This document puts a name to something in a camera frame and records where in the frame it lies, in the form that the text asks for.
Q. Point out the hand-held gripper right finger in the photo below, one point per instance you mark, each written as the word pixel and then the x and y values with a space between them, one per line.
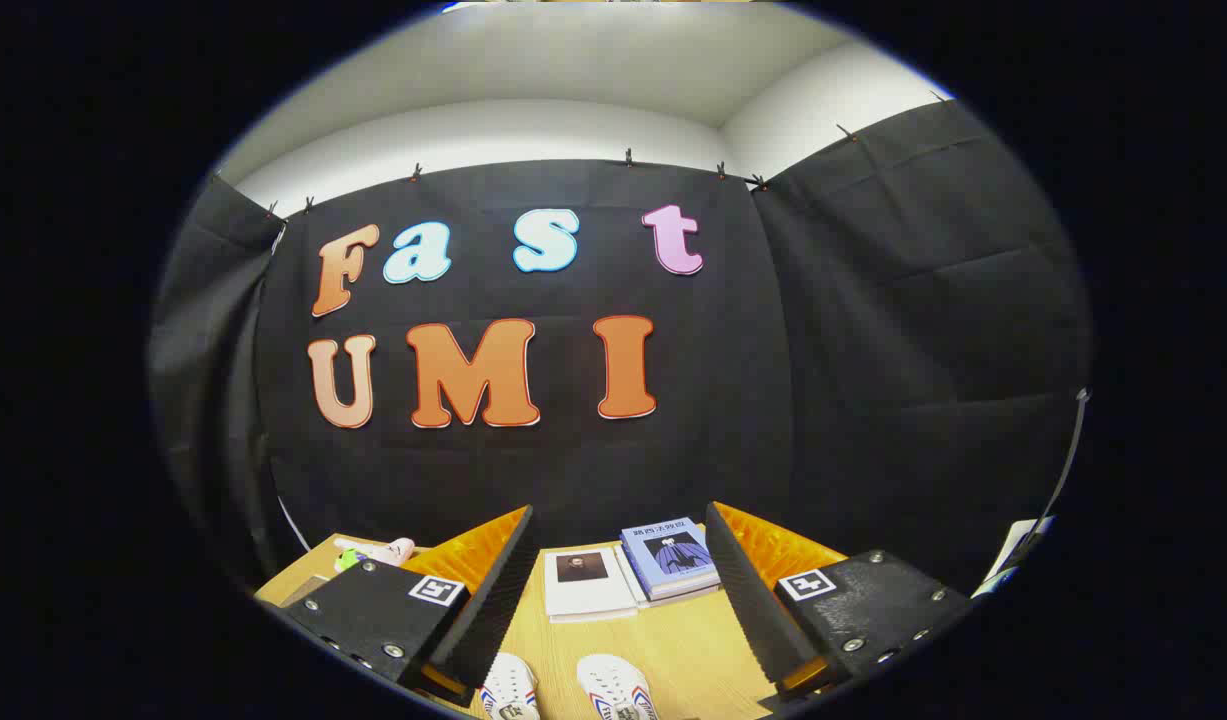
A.
pixel 748 610

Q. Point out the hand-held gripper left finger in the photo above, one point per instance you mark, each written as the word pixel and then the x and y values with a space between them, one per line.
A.
pixel 493 620

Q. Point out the white canvas shoe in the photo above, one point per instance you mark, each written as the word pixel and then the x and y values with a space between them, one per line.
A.
pixel 510 690
pixel 615 690

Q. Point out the blue spine book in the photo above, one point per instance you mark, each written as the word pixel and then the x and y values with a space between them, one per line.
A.
pixel 688 591

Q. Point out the blue cover book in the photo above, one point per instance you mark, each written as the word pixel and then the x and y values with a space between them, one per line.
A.
pixel 673 555

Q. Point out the white portrait cover book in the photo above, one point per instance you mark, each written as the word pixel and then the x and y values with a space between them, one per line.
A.
pixel 588 590

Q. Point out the pink starfish plush toy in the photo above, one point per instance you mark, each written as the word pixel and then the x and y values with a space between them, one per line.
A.
pixel 383 552

